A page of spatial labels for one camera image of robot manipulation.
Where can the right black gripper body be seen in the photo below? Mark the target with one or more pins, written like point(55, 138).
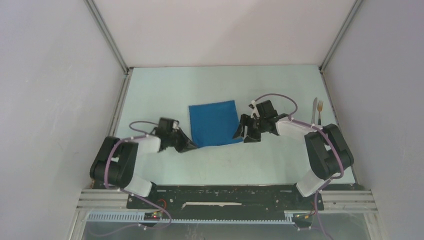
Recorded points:
point(255, 128)

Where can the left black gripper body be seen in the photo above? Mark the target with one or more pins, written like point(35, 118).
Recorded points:
point(172, 137)

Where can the blue cloth napkin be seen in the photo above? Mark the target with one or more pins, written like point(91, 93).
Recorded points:
point(214, 124)

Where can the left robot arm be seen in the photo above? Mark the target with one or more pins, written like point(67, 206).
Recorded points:
point(116, 159)

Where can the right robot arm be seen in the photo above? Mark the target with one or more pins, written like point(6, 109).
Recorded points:
point(328, 153)

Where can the silver knife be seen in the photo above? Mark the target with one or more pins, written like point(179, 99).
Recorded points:
point(314, 110)

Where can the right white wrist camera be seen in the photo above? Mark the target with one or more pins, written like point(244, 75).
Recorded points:
point(255, 113)

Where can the gold fork dark handle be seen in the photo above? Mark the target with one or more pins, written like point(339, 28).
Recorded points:
point(320, 109)

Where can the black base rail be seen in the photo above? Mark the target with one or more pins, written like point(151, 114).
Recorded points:
point(233, 202)

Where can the right aluminium frame post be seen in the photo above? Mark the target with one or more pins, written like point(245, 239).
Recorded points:
point(355, 8)

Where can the aluminium frame post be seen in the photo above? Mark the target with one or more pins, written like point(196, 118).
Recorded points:
point(127, 71)
point(355, 8)

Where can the white cable duct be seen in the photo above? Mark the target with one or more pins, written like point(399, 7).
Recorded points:
point(143, 217)

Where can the left aluminium frame post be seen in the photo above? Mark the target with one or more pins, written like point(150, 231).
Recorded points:
point(127, 71)

